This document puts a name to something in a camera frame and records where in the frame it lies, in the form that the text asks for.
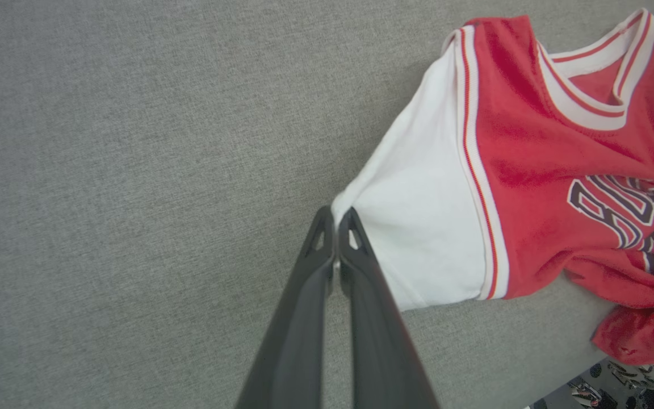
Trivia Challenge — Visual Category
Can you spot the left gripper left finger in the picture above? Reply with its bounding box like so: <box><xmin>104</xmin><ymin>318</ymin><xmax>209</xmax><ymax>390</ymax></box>
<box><xmin>235</xmin><ymin>205</ymin><xmax>337</xmax><ymax>409</ymax></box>

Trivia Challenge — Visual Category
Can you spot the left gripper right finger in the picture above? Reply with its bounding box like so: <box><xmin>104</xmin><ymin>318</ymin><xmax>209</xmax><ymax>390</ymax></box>
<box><xmin>338</xmin><ymin>207</ymin><xmax>441</xmax><ymax>409</ymax></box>

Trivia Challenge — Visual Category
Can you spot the red and white basketball jersey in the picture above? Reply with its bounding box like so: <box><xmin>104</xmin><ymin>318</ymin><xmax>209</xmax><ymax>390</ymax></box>
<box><xmin>331</xmin><ymin>7</ymin><xmax>654</xmax><ymax>366</ymax></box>

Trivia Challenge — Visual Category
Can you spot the grey fabric sofa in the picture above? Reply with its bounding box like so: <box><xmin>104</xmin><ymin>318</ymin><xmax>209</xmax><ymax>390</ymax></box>
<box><xmin>0</xmin><ymin>0</ymin><xmax>654</xmax><ymax>409</ymax></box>

